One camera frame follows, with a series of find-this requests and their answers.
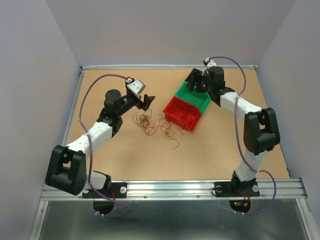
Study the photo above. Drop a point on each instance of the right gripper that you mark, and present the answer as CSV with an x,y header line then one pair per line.
x,y
197,88

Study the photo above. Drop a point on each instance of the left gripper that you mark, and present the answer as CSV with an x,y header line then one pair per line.
x,y
146,102

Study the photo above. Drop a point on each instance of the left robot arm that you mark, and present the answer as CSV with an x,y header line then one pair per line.
x,y
67,169

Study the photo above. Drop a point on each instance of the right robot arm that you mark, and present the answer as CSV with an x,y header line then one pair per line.
x,y
260,130

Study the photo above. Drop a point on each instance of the black plastic bin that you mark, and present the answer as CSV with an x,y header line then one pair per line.
x,y
194,75

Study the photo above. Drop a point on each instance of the green plastic bin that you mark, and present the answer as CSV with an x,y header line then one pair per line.
x,y
199,99

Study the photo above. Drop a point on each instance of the red plastic bin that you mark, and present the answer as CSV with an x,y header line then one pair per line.
x,y
182,113

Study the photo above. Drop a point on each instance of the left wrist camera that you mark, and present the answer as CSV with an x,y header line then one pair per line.
x,y
135,86

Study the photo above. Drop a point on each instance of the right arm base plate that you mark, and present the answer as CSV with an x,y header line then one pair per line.
x,y
240,193

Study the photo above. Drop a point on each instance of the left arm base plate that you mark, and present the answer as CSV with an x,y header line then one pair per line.
x,y
106,203

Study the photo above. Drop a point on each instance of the aluminium mounting rail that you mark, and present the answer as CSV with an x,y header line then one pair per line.
x,y
180,190

